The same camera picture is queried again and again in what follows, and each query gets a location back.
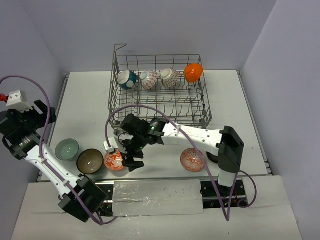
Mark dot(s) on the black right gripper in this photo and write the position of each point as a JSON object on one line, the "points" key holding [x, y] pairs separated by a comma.
{"points": [[129, 161]]}

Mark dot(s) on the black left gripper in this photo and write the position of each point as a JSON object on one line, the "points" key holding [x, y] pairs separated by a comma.
{"points": [[40, 113]]}

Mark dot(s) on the orange floral pattern bowl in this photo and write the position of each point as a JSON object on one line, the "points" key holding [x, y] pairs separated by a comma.
{"points": [[114, 161]]}

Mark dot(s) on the blue triangle pattern bowl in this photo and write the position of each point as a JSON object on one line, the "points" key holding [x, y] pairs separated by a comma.
{"points": [[127, 79]]}

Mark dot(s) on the white bowl red diamond pattern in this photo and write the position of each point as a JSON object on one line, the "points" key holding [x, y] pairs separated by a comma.
{"points": [[148, 79]]}

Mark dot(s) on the grey geometric pattern bowl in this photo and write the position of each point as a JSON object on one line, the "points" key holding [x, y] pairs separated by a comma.
{"points": [[169, 77]]}

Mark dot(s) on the plain white bowl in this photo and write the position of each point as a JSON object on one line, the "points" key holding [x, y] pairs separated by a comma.
{"points": [[193, 72]]}

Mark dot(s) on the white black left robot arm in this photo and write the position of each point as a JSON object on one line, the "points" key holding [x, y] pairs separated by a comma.
{"points": [[79, 195]]}

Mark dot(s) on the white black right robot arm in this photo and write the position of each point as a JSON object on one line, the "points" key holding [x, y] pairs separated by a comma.
{"points": [[225, 145]]}

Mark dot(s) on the grey taped cover panel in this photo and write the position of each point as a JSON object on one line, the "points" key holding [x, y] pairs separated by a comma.
{"points": [[157, 198]]}

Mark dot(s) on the dark bowl beige inside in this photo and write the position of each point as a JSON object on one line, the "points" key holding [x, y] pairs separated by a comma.
{"points": [[90, 161]]}

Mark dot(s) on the pale green bowl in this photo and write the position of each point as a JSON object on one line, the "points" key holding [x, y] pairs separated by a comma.
{"points": [[67, 149]]}

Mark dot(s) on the orange diamond pattern bowl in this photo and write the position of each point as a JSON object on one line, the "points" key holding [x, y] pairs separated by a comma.
{"points": [[191, 160]]}

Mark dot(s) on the black bowl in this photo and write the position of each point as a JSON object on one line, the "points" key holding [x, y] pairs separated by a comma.
{"points": [[212, 157]]}

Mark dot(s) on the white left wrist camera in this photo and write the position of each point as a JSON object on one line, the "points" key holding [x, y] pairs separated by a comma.
{"points": [[16, 100]]}

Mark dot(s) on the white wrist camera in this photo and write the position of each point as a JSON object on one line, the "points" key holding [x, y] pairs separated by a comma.
{"points": [[112, 145], [16, 100]]}

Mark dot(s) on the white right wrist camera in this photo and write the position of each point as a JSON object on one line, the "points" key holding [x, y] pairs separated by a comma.
{"points": [[112, 145]]}

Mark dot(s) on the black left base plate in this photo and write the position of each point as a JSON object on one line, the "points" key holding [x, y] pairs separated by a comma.
{"points": [[106, 210]]}

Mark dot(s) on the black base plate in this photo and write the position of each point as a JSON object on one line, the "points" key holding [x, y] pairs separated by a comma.
{"points": [[210, 199], [106, 210]]}

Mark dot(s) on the grey wire dish rack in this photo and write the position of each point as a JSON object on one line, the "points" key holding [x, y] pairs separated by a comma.
{"points": [[185, 103]]}

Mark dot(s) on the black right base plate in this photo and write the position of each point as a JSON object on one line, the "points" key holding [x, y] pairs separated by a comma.
{"points": [[210, 199]]}

